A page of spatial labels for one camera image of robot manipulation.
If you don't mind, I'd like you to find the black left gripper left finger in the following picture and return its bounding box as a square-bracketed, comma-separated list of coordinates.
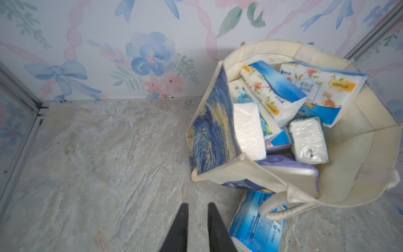
[159, 203, 189, 252]

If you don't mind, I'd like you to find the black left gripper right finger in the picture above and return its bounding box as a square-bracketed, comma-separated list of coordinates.
[207, 202, 237, 252]

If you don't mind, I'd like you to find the purple tissue pack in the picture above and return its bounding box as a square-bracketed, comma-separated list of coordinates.
[258, 155, 320, 198]

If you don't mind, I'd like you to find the blue white tissue pack back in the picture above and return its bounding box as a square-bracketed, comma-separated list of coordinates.
[234, 102, 266, 161]

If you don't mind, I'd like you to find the blue white tissue pack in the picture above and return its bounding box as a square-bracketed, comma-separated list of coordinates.
[266, 127, 292, 154]
[234, 102, 266, 161]

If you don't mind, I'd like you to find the blue cartoon tissue pack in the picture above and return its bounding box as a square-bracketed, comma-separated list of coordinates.
[288, 116, 330, 165]
[280, 62, 368, 128]

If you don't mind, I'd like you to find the teal tissue pack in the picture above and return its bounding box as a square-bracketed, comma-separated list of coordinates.
[229, 79, 282, 150]

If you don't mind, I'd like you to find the cream canvas tote bag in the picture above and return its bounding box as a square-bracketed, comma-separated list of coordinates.
[186, 40, 402, 221]

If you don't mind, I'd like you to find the left aluminium corner post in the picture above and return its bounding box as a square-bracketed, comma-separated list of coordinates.
[1, 63, 43, 219]

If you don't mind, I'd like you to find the aluminium corner post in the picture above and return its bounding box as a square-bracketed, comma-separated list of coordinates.
[344, 1, 403, 60]
[1, 63, 43, 219]

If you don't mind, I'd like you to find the right aluminium corner post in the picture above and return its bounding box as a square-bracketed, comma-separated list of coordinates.
[344, 1, 403, 60]

